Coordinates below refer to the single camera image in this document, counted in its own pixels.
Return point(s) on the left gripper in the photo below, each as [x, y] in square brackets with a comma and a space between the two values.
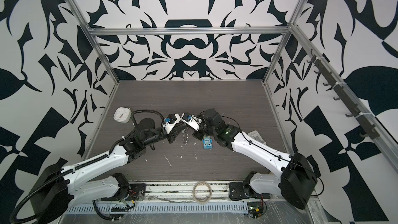
[173, 133]

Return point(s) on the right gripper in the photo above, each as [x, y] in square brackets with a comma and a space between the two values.
[198, 135]

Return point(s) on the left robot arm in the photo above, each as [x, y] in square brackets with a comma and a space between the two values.
[59, 189]

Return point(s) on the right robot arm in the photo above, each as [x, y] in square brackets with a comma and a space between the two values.
[292, 176]

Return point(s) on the blue robot toy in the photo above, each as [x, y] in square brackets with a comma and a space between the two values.
[207, 142]

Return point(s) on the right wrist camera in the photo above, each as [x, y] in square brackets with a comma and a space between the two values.
[191, 120]

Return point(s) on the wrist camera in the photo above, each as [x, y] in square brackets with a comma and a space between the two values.
[170, 121]
[191, 120]

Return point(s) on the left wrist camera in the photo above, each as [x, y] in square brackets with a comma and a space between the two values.
[170, 121]

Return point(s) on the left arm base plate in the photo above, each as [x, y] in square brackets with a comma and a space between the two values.
[136, 192]

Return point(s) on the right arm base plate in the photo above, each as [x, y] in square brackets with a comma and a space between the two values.
[241, 191]

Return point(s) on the white cable duct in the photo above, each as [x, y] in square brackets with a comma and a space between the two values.
[176, 208]

